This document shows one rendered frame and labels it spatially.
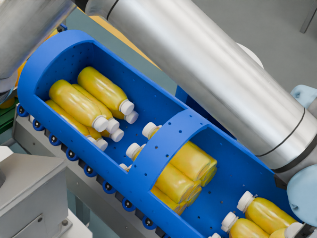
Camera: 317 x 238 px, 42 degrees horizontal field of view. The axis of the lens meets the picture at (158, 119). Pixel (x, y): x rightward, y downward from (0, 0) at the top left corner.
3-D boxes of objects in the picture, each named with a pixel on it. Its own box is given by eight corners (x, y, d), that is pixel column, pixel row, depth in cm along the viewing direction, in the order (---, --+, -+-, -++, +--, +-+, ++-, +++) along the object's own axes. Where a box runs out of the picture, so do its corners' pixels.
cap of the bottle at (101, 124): (93, 131, 109) (98, 134, 109) (93, 122, 106) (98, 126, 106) (104, 123, 112) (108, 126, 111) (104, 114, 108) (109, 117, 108)
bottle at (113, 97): (83, 63, 118) (126, 96, 112) (96, 66, 124) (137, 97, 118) (72, 83, 119) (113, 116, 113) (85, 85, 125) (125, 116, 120)
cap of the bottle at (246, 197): (253, 195, 103) (247, 191, 104) (253, 194, 100) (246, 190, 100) (244, 208, 103) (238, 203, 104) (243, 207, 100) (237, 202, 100)
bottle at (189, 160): (191, 183, 97) (138, 142, 103) (199, 181, 103) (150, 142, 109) (206, 161, 96) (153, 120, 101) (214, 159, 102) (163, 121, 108)
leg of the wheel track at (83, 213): (82, 232, 204) (81, 162, 156) (74, 224, 206) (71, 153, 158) (91, 224, 207) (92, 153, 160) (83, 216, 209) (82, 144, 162)
